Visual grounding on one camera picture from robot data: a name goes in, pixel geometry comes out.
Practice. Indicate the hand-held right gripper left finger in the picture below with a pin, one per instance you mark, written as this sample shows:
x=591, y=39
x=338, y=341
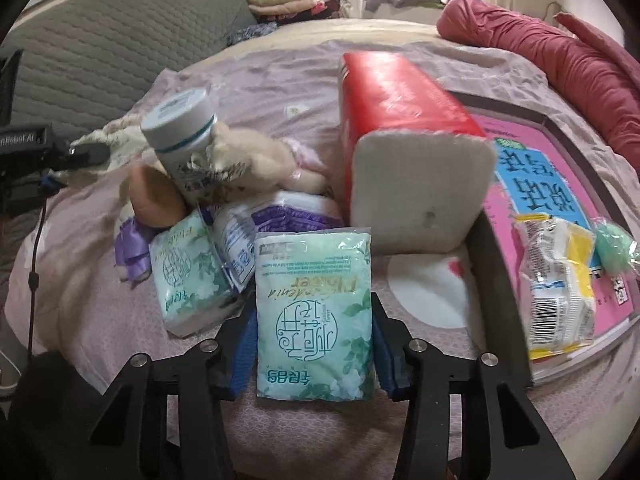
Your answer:
x=244, y=347

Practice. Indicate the red quilt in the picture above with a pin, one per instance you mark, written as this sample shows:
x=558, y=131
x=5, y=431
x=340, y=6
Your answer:
x=565, y=65

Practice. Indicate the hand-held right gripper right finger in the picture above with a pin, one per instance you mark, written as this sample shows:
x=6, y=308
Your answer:
x=384, y=360

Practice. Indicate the green floral tissue pack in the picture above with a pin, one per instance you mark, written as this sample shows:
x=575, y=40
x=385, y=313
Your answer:
x=187, y=280
x=312, y=320

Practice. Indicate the grey quilted headboard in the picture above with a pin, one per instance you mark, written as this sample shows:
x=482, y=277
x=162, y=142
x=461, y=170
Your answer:
x=90, y=40

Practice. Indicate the green puff in clear bag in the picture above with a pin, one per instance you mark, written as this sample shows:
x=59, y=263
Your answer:
x=615, y=245

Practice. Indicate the cream plush toy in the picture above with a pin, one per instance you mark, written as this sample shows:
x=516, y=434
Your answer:
x=260, y=160

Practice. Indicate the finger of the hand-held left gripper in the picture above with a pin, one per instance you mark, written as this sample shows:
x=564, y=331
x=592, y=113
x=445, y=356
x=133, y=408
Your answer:
x=82, y=155

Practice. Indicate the peach makeup sponge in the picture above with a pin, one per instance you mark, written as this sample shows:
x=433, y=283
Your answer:
x=155, y=195

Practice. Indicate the large red tissue pack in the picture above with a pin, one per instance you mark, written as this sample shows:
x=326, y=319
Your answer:
x=400, y=125

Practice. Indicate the purple and white tissue pack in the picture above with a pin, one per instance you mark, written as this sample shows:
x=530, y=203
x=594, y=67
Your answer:
x=300, y=210

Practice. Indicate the stack of folded blankets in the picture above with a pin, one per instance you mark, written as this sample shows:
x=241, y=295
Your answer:
x=280, y=0

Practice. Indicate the white jar with blue band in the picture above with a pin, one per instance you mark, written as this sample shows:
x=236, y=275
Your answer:
x=182, y=130

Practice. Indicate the purple ribbon bow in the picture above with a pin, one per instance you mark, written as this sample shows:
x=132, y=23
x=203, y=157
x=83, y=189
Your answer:
x=131, y=255

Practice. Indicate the pink box with dark frame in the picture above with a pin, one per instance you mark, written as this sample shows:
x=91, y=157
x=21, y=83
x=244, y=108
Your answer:
x=545, y=190

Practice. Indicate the blue and white tissue pack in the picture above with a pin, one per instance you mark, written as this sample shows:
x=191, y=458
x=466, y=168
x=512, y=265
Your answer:
x=235, y=245

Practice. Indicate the yellow and white packet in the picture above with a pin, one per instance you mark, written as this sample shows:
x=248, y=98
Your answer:
x=560, y=285

